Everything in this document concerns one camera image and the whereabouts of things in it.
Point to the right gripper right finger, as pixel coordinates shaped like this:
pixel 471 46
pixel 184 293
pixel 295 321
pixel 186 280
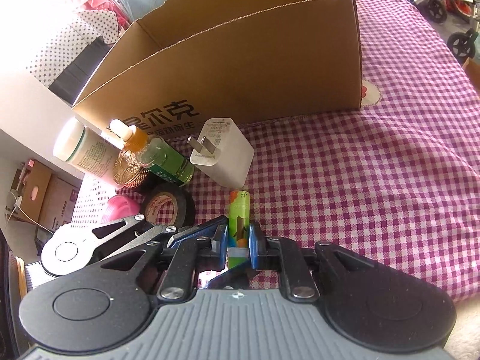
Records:
pixel 284 256

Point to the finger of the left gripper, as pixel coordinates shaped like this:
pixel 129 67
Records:
pixel 119 235
pixel 207 229

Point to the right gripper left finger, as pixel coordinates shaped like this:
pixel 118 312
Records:
pixel 192 256

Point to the green lip balm tube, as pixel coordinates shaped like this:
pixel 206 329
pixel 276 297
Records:
pixel 238 226

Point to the pink plastic lid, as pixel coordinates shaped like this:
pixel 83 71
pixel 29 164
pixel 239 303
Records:
pixel 118 207

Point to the black tape roll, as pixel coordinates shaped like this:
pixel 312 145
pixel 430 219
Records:
pixel 169 204

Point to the gold lid jar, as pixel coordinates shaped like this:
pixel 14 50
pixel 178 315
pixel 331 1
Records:
pixel 127 171

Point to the white charger plug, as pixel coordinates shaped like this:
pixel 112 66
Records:
pixel 222 153

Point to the white pill bottle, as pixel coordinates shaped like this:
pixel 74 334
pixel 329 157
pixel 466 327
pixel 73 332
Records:
pixel 82 148

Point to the green dropper bottle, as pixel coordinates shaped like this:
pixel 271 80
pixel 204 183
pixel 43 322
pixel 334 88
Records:
pixel 154 153

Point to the small cardboard box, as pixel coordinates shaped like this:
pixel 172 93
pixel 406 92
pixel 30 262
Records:
pixel 40 197

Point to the purple checkered tablecloth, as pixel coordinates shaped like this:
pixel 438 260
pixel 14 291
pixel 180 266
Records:
pixel 396 180

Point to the brown cardboard box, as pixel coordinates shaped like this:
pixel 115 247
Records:
pixel 251 60

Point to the polka dot cloth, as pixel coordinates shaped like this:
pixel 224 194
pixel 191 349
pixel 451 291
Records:
pixel 65 45

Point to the wheelchair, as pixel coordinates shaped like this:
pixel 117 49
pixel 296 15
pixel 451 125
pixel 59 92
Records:
pixel 461 44

